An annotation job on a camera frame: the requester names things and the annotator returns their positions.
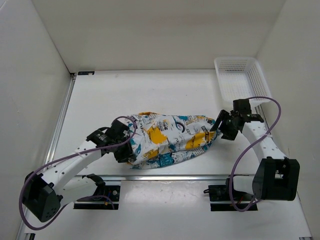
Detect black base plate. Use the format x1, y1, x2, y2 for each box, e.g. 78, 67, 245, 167
73, 181, 121, 211
203, 185, 253, 212

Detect white perforated plastic basket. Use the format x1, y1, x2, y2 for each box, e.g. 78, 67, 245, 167
214, 56, 272, 108

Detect small black label tag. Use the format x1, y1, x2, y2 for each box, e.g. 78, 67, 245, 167
77, 71, 95, 76

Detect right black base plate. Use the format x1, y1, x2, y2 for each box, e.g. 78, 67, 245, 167
203, 185, 253, 212

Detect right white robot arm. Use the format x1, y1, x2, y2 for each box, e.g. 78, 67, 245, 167
212, 98, 300, 203

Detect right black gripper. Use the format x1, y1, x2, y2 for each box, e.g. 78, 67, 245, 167
209, 109, 239, 141

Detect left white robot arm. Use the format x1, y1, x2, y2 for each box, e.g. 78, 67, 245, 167
18, 118, 137, 223

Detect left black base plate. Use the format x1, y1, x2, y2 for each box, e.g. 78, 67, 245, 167
73, 181, 121, 211

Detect white yellow teal printed shorts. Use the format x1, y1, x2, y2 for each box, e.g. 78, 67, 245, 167
121, 112, 221, 170

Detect aluminium frame rail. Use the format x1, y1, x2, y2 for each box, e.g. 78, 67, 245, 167
14, 72, 313, 240

